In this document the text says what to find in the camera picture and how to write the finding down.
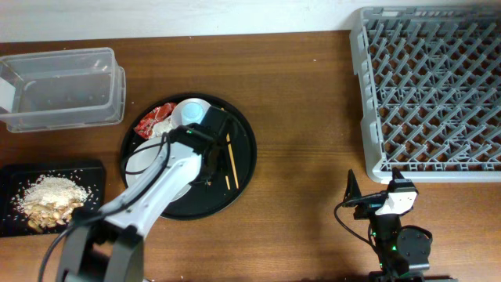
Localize grey plate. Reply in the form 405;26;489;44
124;136;193;203

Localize rice and food scraps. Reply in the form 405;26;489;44
13;175;92;233

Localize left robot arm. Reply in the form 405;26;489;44
56;107;237;281

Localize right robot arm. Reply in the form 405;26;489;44
333;168;453;282

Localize grey dishwasher rack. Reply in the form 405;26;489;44
349;4;500;183

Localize round black tray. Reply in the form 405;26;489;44
120;92;258;220

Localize right wooden chopstick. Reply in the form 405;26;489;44
226;133;240;190

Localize wooden chopstick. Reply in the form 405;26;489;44
225;175;231;190
226;133;240;190

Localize pink white bowl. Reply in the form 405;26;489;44
171;98;211;128

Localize light blue cup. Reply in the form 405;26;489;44
181;102;204;125

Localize left wooden chopstick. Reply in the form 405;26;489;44
225;175;231;190

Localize crumpled white tissue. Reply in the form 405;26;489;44
151;117;173;138

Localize red snack wrapper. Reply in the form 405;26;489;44
133;103;177;139

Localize clear plastic bin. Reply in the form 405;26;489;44
1;47;126;133

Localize black rectangular bin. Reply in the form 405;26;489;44
1;160;106;237

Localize white label on bin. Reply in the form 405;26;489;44
0;78;16;113

